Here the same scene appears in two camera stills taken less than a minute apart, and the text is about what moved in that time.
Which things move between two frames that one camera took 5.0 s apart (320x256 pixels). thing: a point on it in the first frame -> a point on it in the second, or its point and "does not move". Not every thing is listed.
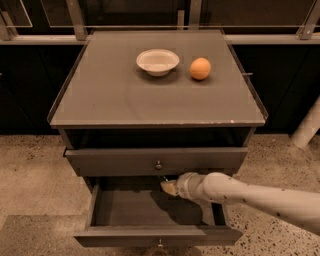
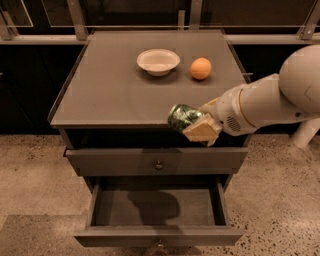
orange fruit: x=200 y=68 does not move
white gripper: x=184 y=187 -> x=229 y=111
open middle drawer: x=138 y=212 does not move
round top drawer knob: x=158 y=166 does not move
